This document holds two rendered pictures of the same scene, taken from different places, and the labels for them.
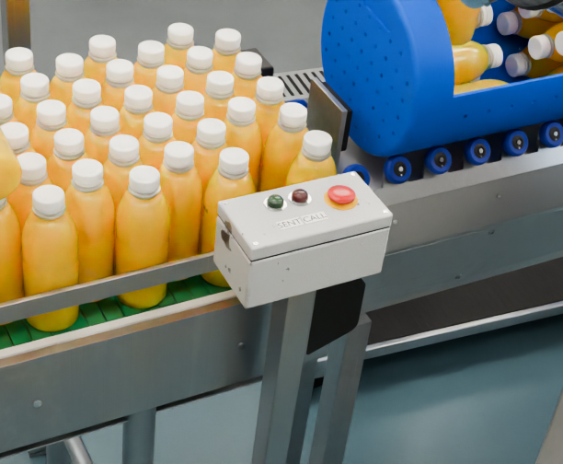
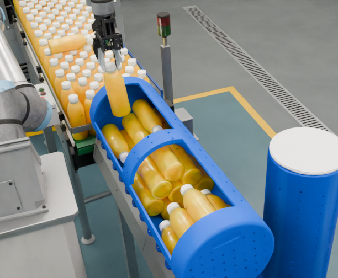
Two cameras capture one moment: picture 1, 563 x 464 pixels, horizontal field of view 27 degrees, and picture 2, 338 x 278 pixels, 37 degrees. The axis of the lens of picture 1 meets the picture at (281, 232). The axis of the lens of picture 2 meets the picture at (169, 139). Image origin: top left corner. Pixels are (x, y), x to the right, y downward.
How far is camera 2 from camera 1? 2.66 m
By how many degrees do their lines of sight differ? 76
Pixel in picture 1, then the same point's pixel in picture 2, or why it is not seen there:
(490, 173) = (116, 177)
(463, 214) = (110, 183)
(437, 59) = (94, 104)
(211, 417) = not seen: hidden behind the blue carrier
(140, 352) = not seen: hidden behind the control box
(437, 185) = (109, 162)
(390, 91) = (105, 112)
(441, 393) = not seen: outside the picture
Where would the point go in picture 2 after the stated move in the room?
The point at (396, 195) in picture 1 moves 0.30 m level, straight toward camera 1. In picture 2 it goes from (103, 152) to (37, 144)
